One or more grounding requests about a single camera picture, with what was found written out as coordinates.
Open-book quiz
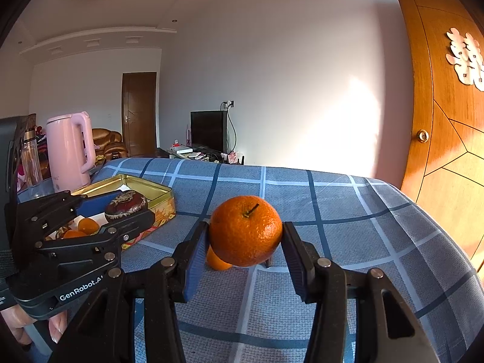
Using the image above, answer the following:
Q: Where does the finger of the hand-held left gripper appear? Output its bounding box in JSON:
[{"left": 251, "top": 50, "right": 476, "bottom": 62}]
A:
[
  {"left": 36, "top": 212, "right": 156, "bottom": 261},
  {"left": 15, "top": 191, "right": 125, "bottom": 243}
]

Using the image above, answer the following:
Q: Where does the brown mangosteen piece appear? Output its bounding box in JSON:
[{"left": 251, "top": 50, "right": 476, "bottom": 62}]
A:
[{"left": 105, "top": 191, "right": 149, "bottom": 221}]

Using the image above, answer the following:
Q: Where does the blue plaid tablecloth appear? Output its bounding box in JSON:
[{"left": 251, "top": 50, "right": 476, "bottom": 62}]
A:
[{"left": 17, "top": 158, "right": 479, "bottom": 363}]

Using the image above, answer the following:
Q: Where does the brown leather sofa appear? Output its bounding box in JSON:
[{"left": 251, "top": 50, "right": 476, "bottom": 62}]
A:
[{"left": 92, "top": 128, "right": 129, "bottom": 160}]

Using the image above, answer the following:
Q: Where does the orange with stem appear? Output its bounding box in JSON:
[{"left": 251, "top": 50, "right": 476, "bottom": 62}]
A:
[{"left": 209, "top": 195, "right": 283, "bottom": 268}]

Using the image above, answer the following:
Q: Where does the pink electric kettle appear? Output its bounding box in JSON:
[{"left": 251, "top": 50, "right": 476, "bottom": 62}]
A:
[{"left": 46, "top": 111, "right": 97, "bottom": 193}]

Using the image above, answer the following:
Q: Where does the person's left hand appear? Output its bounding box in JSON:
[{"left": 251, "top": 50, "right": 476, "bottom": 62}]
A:
[{"left": 0, "top": 302, "right": 69, "bottom": 352}]

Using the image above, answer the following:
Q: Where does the dark brown door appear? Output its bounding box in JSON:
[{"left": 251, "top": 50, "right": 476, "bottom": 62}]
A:
[{"left": 122, "top": 72, "right": 158, "bottom": 158}]

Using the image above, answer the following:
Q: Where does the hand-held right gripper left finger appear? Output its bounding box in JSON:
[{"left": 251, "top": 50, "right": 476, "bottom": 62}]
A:
[{"left": 49, "top": 220, "right": 210, "bottom": 363}]

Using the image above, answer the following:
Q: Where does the clear bottle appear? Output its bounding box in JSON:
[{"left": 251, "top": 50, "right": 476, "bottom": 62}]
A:
[{"left": 21, "top": 128, "right": 44, "bottom": 188}]

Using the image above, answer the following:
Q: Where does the black power cable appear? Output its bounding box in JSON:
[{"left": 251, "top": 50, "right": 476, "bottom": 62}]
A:
[{"left": 221, "top": 101, "right": 238, "bottom": 154}]

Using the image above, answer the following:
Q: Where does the orange wooden door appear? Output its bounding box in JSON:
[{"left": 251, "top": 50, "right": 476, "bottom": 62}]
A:
[{"left": 393, "top": 0, "right": 484, "bottom": 271}]

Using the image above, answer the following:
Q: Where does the black television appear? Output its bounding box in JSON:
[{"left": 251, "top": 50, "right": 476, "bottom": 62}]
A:
[{"left": 190, "top": 110, "right": 228, "bottom": 154}]

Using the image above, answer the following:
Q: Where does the dark tv stand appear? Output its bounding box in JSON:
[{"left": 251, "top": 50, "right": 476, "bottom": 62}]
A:
[{"left": 157, "top": 147, "right": 244, "bottom": 166}]

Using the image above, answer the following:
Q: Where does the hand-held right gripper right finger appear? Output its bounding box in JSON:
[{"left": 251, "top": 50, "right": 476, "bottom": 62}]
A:
[{"left": 282, "top": 221, "right": 441, "bottom": 363}]

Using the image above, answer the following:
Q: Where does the pink paper door decoration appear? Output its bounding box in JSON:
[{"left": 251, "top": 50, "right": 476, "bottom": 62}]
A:
[{"left": 445, "top": 28, "right": 484, "bottom": 92}]

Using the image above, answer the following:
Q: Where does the gold rectangular tin box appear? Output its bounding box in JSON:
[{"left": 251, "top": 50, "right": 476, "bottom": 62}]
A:
[{"left": 45, "top": 174, "right": 177, "bottom": 252}]

